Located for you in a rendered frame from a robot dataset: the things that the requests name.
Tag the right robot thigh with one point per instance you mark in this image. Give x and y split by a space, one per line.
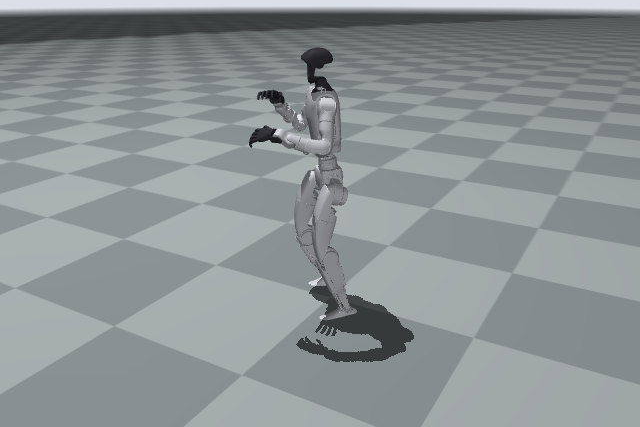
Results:
304 207

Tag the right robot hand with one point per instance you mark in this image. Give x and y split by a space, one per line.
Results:
273 95

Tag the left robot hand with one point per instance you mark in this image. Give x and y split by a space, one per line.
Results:
264 134

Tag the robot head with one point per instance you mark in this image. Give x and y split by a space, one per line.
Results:
316 58

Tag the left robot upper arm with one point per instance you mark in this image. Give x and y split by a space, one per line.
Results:
326 110

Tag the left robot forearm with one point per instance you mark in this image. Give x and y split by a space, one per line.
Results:
290 140

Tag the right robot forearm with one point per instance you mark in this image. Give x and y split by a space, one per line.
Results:
288 114

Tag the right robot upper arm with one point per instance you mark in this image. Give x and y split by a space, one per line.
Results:
300 123

